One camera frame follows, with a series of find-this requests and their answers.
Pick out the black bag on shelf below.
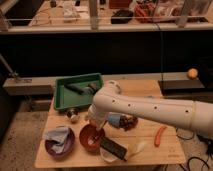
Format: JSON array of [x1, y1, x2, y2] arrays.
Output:
[[111, 9, 133, 24]]

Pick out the spoon in red bowl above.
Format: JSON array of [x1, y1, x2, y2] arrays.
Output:
[[91, 131, 100, 144]]

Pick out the red bowl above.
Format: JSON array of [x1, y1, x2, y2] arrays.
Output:
[[79, 124, 105, 152]]

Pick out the white small bowl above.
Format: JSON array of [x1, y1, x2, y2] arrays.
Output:
[[100, 148, 117, 163]]

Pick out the blue grey cloth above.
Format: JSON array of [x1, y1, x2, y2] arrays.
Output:
[[43, 126, 70, 154]]

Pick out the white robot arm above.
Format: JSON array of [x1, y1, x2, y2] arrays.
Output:
[[88, 80, 213, 140]]

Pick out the orange carrot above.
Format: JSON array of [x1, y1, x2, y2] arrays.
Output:
[[154, 126, 167, 147]]

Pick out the black rectangular remote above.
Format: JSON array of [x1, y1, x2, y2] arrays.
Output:
[[100, 137, 127, 160]]

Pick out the purple bowl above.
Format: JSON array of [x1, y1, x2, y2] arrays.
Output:
[[43, 126, 75, 158]]

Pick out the orange ball on ledge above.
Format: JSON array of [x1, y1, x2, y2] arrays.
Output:
[[187, 68, 198, 79]]

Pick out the blue cup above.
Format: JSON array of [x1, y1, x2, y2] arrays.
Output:
[[107, 114, 121, 128]]

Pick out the green plastic tray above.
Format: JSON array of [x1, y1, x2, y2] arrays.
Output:
[[54, 73, 103, 111]]

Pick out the dark green cucumber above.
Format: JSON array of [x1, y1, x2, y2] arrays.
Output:
[[64, 84, 84, 95]]

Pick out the brown grey toy in tray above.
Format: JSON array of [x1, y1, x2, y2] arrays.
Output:
[[84, 83, 98, 95]]

